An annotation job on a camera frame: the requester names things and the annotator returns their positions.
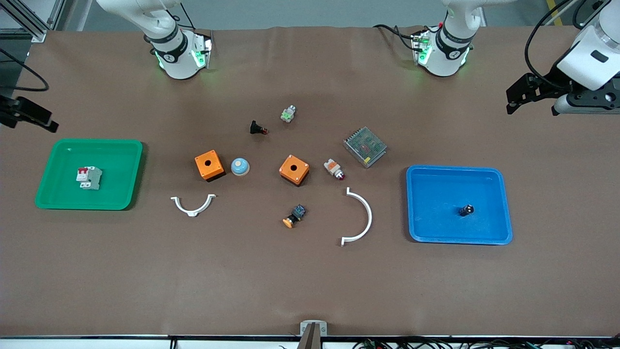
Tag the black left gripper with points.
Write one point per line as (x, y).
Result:
(546, 87)

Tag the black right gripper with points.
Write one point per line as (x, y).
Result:
(14, 111)

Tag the white red circuit breaker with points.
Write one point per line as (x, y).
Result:
(89, 178)

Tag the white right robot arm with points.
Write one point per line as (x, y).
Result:
(174, 53)

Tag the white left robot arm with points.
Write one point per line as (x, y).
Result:
(445, 53)

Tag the green plastic tray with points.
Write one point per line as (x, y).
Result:
(116, 160)

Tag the blue plastic tray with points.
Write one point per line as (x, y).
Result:
(436, 203)

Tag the metal mesh power supply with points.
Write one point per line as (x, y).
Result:
(365, 146)

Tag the orange button box with hole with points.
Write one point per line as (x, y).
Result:
(213, 160)
(298, 165)

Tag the small white pipe clamp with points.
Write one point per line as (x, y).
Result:
(193, 212)

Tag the brown table cover mat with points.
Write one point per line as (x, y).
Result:
(145, 271)

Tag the large white pipe clamp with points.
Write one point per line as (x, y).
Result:
(369, 218)

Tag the blue dome push button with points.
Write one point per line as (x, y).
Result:
(240, 166)

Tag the white orange red indicator light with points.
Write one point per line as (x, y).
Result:
(333, 167)

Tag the black red indicator light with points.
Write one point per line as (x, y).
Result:
(255, 128)

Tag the orange head push button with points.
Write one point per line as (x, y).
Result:
(295, 215)

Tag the aluminium frame profile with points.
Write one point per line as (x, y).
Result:
(34, 22)

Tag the green white switch module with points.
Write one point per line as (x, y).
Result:
(288, 114)

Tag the grey metal table bracket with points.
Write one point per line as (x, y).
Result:
(313, 329)

